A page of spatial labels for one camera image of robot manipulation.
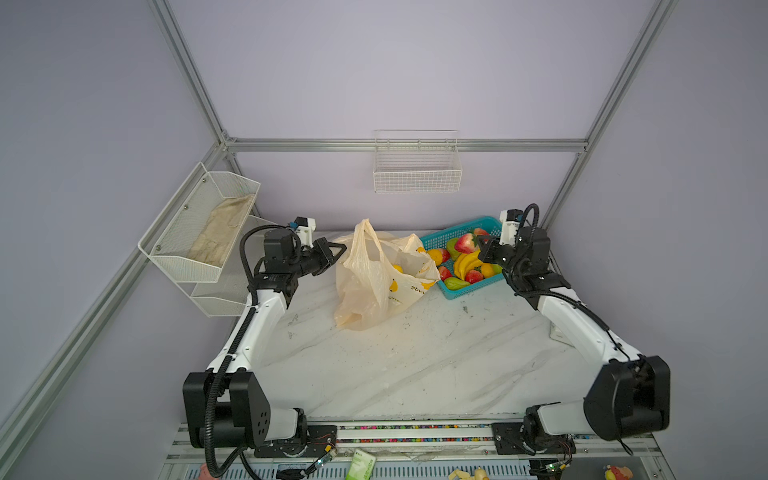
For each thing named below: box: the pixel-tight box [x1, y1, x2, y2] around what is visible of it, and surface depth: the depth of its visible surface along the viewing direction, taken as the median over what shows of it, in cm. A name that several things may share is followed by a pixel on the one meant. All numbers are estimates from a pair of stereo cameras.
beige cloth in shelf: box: [188, 194, 254, 266], surface depth 81 cm
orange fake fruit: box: [427, 248, 443, 266], surface depth 106 cm
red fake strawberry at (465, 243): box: [454, 233, 475, 253], surface depth 84 cm
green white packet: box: [346, 449, 377, 480], surface depth 70 cm
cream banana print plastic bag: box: [334, 219, 441, 330], surface depth 77 cm
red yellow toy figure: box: [603, 464, 633, 480], surface depth 69 cm
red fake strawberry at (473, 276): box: [465, 270, 483, 284], surface depth 103 cm
